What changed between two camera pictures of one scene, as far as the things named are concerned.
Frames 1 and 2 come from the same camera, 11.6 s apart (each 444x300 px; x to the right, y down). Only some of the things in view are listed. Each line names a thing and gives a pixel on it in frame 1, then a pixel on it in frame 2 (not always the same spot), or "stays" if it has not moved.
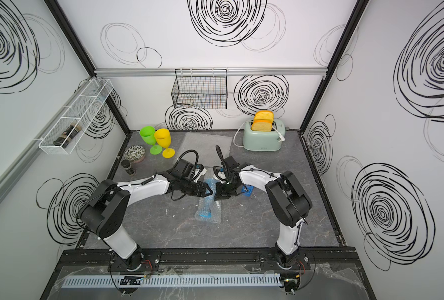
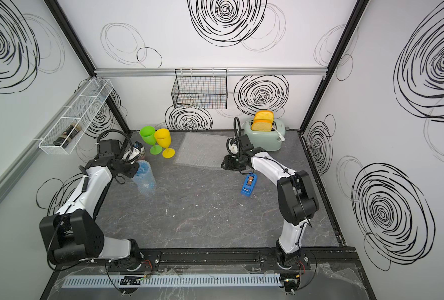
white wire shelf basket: x=64 y=135 stays
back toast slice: x=264 y=114 stays
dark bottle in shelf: x=69 y=134 stays
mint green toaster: x=264 y=140 stays
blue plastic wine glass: x=211 y=182 → x=144 y=168
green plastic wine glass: x=149 y=135 stays
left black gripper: x=198 y=192 → x=131 y=173
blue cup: x=209 y=210 → x=146 y=182
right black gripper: x=221 y=193 → x=228 y=163
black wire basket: x=201 y=89 stays
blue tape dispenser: x=249 y=190 stays
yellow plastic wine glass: x=163 y=137 stays
